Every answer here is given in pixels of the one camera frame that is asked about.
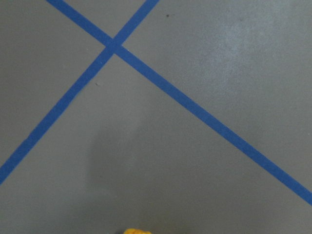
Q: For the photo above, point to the yellow plastic corn cob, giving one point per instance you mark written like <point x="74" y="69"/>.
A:
<point x="136" y="231"/>

